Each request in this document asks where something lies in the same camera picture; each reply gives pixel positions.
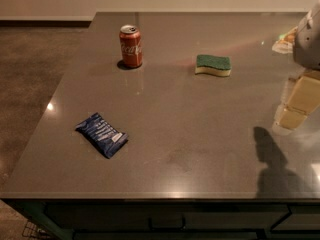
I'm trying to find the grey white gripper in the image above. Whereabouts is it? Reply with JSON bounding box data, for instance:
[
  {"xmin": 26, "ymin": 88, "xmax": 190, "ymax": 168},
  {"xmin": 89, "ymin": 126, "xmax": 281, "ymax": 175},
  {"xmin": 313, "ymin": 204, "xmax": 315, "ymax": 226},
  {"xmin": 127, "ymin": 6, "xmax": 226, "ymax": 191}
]
[{"xmin": 274, "ymin": 1, "xmax": 320, "ymax": 131}]

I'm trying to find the green and yellow sponge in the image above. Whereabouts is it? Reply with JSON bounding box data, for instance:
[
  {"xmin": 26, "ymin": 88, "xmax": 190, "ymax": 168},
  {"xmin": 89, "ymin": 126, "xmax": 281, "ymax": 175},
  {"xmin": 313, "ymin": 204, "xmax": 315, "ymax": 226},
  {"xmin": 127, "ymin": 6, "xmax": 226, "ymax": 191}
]
[{"xmin": 195, "ymin": 54, "xmax": 231, "ymax": 77}]

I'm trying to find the crumpled white snack wrapper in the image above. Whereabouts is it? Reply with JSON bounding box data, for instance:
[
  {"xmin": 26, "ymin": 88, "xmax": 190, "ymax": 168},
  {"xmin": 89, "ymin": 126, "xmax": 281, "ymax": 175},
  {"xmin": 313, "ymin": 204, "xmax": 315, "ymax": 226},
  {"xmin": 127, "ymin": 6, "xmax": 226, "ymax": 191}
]
[{"xmin": 272, "ymin": 27, "xmax": 297, "ymax": 54}]

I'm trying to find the red Coca-Cola can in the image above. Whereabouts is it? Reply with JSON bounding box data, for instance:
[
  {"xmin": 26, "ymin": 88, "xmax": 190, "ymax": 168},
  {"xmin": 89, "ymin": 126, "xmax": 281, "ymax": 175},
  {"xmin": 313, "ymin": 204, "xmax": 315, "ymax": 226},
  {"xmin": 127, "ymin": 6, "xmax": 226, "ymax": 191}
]
[{"xmin": 119, "ymin": 25, "xmax": 142, "ymax": 68}]

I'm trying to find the blue snack packet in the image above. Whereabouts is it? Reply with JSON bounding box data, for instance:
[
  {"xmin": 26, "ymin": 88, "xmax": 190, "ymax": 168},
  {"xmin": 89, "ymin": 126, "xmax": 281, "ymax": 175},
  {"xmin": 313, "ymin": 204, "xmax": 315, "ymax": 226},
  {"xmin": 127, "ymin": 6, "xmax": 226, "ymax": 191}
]
[{"xmin": 75, "ymin": 113, "xmax": 128, "ymax": 159}]

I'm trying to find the dark cabinet drawer with handle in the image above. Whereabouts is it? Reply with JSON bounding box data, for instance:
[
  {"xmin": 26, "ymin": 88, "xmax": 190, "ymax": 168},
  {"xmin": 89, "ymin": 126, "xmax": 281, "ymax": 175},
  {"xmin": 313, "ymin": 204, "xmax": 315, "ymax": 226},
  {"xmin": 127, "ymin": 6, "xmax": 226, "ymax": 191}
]
[{"xmin": 45, "ymin": 203, "xmax": 288, "ymax": 232}]

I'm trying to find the wire rack on floor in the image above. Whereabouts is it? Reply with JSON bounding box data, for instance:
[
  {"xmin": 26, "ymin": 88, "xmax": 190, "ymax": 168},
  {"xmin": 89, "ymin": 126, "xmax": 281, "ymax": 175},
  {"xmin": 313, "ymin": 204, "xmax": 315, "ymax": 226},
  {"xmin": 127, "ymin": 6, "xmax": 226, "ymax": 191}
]
[{"xmin": 22, "ymin": 221, "xmax": 54, "ymax": 240}]

